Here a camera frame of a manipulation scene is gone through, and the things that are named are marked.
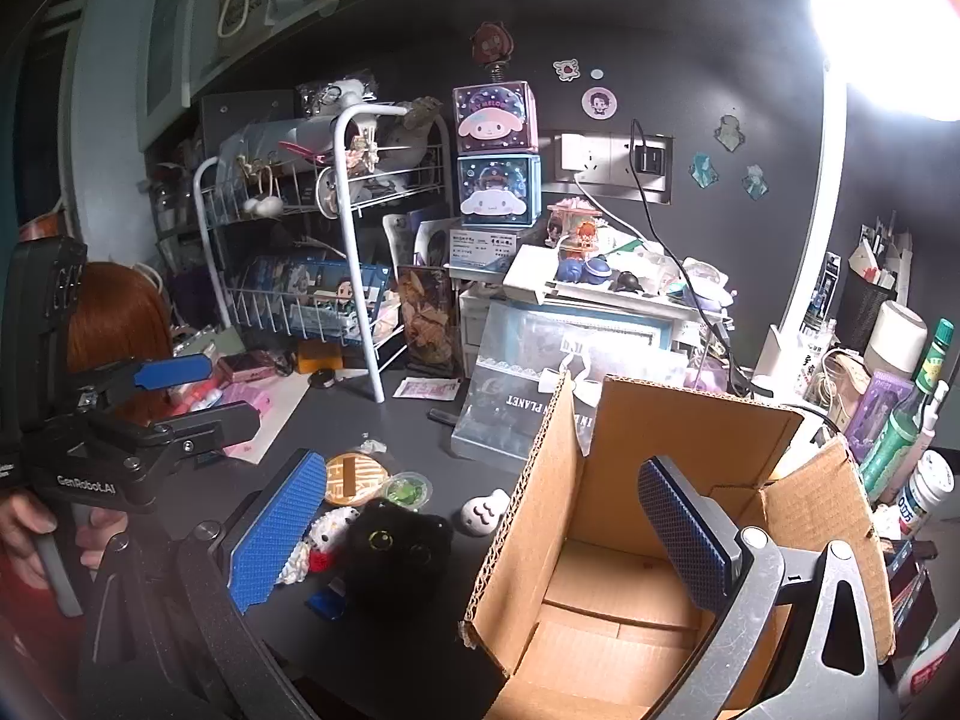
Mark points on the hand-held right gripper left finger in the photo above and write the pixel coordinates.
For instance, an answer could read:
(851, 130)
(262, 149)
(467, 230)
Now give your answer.
(270, 540)

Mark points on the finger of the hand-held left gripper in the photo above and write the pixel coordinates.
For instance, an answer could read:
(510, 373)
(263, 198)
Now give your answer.
(174, 371)
(217, 424)

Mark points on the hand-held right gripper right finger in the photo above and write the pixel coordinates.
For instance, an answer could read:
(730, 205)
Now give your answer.
(686, 540)

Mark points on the white crochet kitty plush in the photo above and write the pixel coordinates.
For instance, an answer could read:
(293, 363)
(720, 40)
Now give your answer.
(330, 532)

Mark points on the small blue packet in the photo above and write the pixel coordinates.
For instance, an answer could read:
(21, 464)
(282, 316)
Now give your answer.
(326, 601)

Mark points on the round tan snack cup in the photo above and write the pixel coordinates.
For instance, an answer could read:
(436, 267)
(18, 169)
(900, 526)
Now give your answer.
(349, 476)

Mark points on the brown cardboard box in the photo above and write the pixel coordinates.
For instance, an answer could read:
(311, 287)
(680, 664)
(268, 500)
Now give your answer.
(577, 495)

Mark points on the black cat plush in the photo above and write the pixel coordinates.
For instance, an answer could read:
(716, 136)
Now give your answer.
(390, 547)

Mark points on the green jelly cup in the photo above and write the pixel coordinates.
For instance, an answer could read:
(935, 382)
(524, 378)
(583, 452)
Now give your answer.
(409, 490)

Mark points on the small white ghost figure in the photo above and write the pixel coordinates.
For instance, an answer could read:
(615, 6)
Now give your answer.
(486, 511)

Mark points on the person's left forearm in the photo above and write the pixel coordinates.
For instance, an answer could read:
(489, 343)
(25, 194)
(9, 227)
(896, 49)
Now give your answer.
(26, 630)

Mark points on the person's left hand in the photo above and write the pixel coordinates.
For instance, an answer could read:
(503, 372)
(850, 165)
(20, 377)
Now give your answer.
(21, 536)

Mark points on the pink patterned packet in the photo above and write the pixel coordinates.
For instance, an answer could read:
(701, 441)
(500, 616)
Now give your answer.
(251, 405)

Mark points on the dark pink box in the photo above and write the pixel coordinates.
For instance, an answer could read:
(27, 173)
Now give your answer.
(244, 367)

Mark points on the orange fuzzy cloth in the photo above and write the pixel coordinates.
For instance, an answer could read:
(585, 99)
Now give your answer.
(120, 315)

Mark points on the small orange box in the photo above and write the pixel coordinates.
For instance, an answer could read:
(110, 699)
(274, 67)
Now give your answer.
(319, 356)

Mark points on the blue anime poster card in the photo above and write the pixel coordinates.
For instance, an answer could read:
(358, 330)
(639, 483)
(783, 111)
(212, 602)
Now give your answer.
(322, 292)

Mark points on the white pom pom charm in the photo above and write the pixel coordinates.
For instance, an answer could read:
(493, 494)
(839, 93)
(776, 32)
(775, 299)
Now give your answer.
(259, 205)

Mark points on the pink sachet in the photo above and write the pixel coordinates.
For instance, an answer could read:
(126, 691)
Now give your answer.
(426, 388)

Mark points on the purple packet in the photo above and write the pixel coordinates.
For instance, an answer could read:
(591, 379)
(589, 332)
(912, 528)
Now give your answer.
(877, 405)

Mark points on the clear plastic bag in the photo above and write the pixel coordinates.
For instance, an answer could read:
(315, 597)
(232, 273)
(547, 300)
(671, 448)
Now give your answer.
(517, 375)

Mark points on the orange anime art card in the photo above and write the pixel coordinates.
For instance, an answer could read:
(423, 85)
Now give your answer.
(427, 315)

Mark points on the green bottle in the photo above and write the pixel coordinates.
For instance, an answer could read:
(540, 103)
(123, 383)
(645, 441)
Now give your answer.
(900, 427)

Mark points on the white bottle blue label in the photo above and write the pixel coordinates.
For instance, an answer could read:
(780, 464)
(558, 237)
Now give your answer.
(926, 495)

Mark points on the white mini drawer unit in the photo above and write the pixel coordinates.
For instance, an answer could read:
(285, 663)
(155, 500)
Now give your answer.
(476, 330)

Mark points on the white plastic bottle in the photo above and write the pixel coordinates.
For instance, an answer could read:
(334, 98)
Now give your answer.
(926, 679)

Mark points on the anime photo card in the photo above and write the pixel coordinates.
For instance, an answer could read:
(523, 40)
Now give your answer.
(435, 240)

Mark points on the white cylindrical cup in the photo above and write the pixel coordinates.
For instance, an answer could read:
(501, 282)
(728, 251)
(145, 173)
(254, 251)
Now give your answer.
(896, 337)

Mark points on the white cluttered tray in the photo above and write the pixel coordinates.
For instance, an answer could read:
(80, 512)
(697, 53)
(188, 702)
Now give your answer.
(540, 281)

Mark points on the black mesh pen holder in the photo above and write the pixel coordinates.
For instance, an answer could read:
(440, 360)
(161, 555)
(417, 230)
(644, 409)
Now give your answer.
(870, 300)

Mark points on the white labelled box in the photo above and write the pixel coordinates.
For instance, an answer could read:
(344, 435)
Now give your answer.
(484, 247)

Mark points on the small anime figure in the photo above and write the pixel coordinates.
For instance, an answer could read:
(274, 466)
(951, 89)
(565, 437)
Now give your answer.
(574, 229)

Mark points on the white desk lamp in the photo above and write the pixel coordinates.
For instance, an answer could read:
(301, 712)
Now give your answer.
(817, 202)

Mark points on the blue character box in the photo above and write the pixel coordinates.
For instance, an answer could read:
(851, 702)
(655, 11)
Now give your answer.
(499, 191)

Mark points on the black charger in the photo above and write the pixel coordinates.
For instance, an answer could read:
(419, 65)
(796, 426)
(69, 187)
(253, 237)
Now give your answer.
(649, 160)

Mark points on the pink character box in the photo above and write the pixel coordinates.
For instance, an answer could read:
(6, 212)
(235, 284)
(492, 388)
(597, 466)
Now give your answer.
(493, 116)

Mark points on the round character badge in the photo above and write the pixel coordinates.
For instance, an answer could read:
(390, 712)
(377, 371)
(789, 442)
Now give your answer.
(600, 103)

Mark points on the spring bobble figure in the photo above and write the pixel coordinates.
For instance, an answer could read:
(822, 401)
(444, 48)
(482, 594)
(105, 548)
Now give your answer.
(493, 45)

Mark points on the anime character wall sticker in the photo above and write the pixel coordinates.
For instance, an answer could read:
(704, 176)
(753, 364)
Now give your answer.
(756, 180)
(703, 169)
(729, 131)

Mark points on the wall power outlet panel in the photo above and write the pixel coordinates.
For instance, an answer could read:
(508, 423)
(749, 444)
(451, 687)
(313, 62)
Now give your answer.
(600, 161)

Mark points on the heart wall sticker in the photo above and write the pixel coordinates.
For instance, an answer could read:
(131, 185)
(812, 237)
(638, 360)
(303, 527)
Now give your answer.
(568, 69)

